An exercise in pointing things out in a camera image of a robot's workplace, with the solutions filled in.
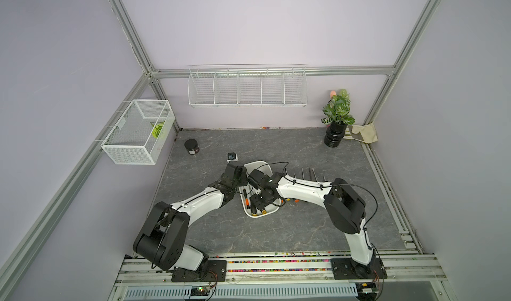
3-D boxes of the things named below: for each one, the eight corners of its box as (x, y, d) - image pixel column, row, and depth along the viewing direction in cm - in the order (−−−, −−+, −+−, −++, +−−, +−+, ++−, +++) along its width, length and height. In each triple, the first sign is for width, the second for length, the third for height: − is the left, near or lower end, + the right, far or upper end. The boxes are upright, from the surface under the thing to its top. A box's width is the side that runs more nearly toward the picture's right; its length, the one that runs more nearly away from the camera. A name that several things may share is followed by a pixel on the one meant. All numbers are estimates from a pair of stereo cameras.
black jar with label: (184, 154, 112) (182, 149, 109) (188, 142, 118) (186, 137, 115) (198, 154, 112) (196, 149, 109) (201, 142, 118) (199, 137, 115)
